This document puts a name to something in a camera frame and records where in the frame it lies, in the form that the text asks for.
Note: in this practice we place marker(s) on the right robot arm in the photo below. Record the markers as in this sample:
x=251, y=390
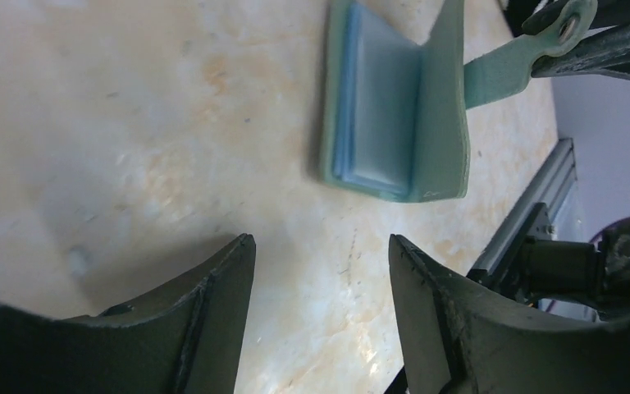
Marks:
x=597, y=276

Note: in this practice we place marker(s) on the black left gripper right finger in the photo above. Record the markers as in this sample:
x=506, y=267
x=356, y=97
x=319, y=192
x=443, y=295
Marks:
x=459, y=337

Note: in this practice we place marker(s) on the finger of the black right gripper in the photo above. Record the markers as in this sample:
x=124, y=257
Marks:
x=606, y=53

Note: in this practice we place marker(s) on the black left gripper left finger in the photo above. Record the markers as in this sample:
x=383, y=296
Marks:
x=184, y=336

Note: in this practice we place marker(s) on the aluminium frame rail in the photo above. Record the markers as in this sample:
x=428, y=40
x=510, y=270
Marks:
x=549, y=201

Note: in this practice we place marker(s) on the green card holder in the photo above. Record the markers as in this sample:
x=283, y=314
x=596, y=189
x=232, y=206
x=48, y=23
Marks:
x=395, y=113

